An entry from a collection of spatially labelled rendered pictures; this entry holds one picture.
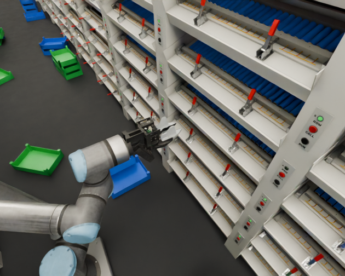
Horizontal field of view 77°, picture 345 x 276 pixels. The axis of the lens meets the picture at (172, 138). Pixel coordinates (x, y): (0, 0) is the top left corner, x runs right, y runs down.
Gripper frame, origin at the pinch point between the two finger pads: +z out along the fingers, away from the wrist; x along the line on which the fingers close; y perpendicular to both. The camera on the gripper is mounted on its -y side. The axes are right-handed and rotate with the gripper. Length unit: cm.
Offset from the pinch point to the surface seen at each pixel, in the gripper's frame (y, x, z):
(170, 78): -0.9, 30.6, 17.6
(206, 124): -9.3, 2.6, 19.1
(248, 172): -10.0, -24.9, 16.7
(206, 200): -68, -7, 22
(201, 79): 10.1, 9.3, 17.8
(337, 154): 15.2, -41.1, 20.8
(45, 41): -77, 291, -10
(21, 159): -85, 103, -71
